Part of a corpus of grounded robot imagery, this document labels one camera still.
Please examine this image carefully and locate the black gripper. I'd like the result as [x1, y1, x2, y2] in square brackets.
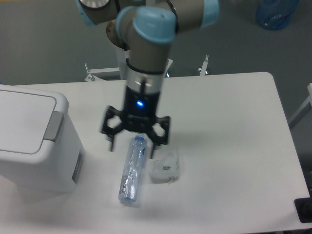
[99, 86, 170, 159]

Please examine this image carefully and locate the white trash can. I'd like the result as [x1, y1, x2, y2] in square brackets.
[0, 85, 84, 193]

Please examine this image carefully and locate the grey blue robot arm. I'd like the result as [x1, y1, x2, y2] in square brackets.
[76, 0, 219, 147]

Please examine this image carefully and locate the crumpled clear plastic bag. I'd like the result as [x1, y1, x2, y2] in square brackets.
[148, 151, 180, 184]

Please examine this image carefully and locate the crushed clear plastic bottle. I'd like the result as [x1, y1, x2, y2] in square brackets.
[118, 135, 147, 203]

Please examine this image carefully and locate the metal levelling bolt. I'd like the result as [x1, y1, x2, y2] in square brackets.
[198, 55, 210, 76]

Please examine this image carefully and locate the black device at table edge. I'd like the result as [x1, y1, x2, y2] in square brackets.
[294, 197, 312, 223]

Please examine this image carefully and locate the white base bracket left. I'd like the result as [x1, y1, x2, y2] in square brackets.
[84, 63, 121, 82]

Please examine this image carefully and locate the white base bracket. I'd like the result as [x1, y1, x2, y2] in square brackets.
[84, 63, 121, 82]
[164, 58, 173, 78]

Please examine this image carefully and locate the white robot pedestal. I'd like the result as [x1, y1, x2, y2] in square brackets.
[106, 20, 134, 80]

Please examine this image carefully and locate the white base bracket right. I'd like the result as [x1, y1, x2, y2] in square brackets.
[164, 58, 173, 78]

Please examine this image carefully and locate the white frame at right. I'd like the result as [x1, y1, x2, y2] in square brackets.
[288, 83, 312, 130]

